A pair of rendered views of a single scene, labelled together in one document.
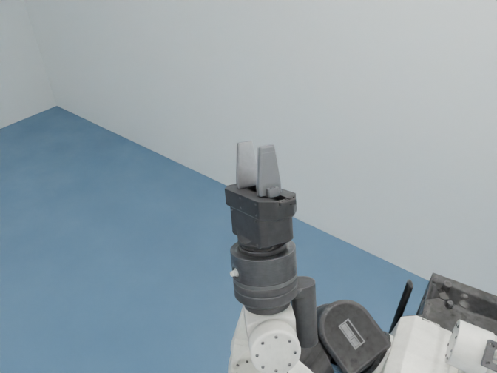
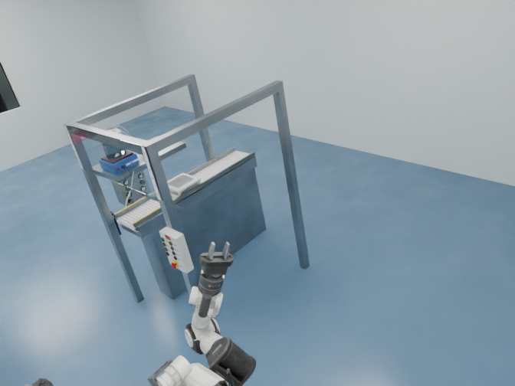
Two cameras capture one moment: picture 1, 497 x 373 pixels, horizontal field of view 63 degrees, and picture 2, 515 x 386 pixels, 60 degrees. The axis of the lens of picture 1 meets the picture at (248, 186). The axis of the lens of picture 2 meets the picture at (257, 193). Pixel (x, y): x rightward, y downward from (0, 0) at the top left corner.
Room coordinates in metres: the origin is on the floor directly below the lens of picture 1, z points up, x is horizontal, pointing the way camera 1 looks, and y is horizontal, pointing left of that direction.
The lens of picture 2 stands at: (0.95, -1.21, 2.47)
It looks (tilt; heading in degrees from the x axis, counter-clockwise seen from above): 29 degrees down; 106
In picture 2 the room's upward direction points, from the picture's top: 11 degrees counter-clockwise
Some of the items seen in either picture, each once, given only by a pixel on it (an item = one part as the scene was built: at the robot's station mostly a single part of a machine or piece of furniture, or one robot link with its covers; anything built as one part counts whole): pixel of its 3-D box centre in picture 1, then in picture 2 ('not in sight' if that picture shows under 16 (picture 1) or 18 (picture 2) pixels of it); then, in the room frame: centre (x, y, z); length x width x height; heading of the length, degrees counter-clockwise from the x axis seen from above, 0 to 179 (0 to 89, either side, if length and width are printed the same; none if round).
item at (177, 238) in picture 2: not in sight; (176, 250); (-0.19, 0.80, 0.97); 0.17 x 0.06 x 0.26; 148
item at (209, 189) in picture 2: not in sight; (193, 189); (-0.50, 1.92, 0.77); 1.30 x 0.29 x 0.10; 58
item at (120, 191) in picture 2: not in sight; (131, 185); (-0.70, 1.36, 1.14); 0.22 x 0.11 x 0.20; 58
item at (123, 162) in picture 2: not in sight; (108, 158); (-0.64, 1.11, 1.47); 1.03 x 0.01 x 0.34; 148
